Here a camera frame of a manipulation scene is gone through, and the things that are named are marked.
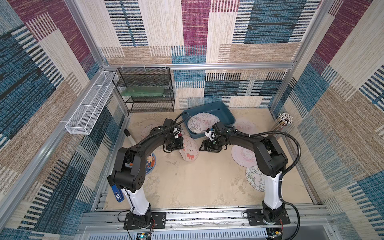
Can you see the white black marker pen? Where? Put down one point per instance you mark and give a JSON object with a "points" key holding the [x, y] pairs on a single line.
{"points": [[129, 140]]}

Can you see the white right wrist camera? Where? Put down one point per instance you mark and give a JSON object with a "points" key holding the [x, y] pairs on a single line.
{"points": [[210, 133]]}

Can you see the pale pastel cartoon coaster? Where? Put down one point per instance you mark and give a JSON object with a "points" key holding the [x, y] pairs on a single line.
{"points": [[146, 130]]}

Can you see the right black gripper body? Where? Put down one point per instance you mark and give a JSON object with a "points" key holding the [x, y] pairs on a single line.
{"points": [[212, 145]]}

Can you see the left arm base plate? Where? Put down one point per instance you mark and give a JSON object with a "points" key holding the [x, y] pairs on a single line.
{"points": [[156, 220]]}

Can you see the white green floral coaster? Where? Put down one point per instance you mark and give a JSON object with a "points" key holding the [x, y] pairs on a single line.
{"points": [[255, 178]]}

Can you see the white pink butterfly coaster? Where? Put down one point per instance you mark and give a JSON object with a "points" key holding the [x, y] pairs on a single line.
{"points": [[199, 123]]}

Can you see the blue black stapler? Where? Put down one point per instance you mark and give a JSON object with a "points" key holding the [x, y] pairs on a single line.
{"points": [[116, 191]]}

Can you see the white wire mesh basket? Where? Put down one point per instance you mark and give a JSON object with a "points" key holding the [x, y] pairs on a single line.
{"points": [[87, 113]]}

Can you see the red rose floral coaster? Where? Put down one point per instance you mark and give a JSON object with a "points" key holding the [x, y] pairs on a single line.
{"points": [[181, 132]]}

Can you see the pink cartoon coaster far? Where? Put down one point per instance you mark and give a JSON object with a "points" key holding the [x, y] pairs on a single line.
{"points": [[246, 126]]}

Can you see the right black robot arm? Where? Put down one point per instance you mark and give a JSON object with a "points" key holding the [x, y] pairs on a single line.
{"points": [[271, 161]]}

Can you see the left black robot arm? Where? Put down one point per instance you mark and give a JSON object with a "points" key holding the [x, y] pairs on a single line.
{"points": [[129, 171]]}

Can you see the aluminium front rail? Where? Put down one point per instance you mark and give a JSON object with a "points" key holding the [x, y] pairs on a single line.
{"points": [[200, 218]]}

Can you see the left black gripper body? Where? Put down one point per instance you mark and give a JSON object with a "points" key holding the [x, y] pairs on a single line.
{"points": [[176, 144]]}

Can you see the blue red car coaster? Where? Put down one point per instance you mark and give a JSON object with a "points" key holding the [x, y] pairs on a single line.
{"points": [[151, 163]]}

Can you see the cup of patterned sticks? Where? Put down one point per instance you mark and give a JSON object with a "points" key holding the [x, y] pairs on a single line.
{"points": [[282, 122]]}

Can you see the pink bunny coaster right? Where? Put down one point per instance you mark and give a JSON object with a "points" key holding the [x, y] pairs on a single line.
{"points": [[243, 157]]}

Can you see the black wire mesh shelf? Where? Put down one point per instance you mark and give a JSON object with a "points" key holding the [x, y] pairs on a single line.
{"points": [[146, 90]]}

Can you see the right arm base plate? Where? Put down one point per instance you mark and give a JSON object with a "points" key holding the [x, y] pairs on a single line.
{"points": [[256, 218]]}

